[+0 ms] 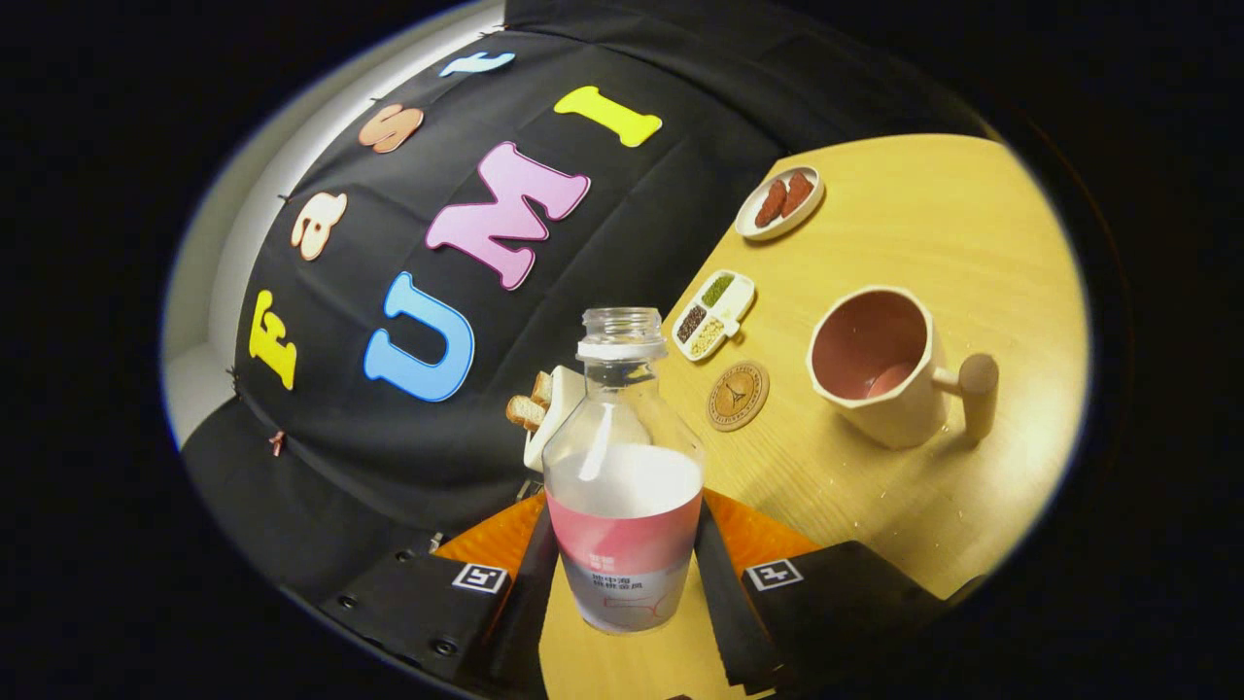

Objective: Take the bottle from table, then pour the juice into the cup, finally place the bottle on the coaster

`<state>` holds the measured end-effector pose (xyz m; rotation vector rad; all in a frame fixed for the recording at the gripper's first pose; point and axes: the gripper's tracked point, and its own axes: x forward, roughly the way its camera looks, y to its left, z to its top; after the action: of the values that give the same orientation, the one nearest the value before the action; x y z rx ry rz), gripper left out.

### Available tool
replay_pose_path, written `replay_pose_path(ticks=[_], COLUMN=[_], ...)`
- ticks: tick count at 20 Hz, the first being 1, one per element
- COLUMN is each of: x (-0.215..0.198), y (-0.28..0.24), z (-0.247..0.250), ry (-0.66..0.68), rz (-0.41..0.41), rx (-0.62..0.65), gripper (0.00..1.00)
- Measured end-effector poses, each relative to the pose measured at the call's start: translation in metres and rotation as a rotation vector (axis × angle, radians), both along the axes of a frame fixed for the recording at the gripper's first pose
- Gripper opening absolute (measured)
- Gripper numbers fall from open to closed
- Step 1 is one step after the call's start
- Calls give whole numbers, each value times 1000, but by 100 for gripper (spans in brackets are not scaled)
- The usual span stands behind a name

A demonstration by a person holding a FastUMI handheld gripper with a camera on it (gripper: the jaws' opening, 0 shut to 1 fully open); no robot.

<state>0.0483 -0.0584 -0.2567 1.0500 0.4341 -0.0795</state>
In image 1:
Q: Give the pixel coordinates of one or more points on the wooden table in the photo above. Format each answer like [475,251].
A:
[875,525]

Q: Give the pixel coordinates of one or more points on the white round plate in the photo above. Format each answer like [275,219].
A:
[756,229]

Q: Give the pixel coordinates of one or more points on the toast slice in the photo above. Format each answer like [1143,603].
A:
[525,412]
[542,388]

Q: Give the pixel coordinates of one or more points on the clear juice bottle pink label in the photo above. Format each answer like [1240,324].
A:
[622,486]

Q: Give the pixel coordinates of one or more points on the round wooden coaster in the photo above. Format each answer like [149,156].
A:
[738,396]

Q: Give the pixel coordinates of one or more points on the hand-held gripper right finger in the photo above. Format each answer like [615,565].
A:
[724,612]

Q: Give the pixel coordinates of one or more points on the white divided condiment dish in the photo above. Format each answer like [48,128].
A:
[714,314]

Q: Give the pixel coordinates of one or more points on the white toaster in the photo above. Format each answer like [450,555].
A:
[556,413]

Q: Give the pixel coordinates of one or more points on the red meat piece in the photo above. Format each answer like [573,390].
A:
[771,204]
[797,192]

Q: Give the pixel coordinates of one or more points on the black backdrop cloth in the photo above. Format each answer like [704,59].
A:
[408,462]

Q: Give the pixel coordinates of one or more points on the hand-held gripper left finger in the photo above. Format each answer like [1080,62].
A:
[530,603]

